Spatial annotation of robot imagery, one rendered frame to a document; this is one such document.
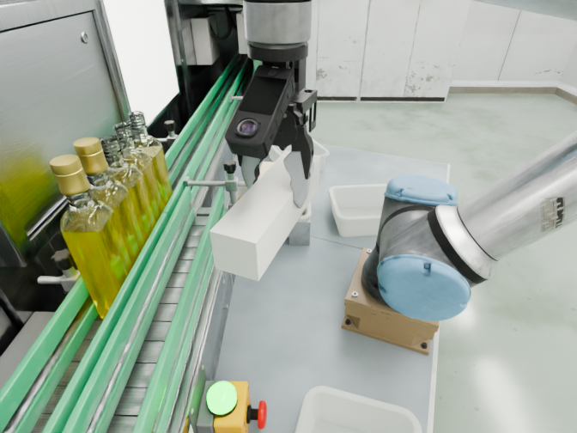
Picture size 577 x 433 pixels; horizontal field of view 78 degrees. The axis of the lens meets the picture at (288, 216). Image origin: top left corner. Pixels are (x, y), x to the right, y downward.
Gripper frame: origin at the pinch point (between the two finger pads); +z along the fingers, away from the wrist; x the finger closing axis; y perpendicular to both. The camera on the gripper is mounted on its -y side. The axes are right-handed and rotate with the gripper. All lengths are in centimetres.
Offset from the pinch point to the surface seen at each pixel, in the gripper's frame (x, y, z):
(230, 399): -0.1, -17.6, 24.0
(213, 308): 9.6, -5.7, 21.7
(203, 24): 77, 103, -7
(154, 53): 60, 51, -6
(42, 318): 34.9, -18.5, 21.1
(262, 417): -4.4, -16.4, 28.6
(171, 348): 6.6, -19.2, 13.3
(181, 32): 77, 88, -6
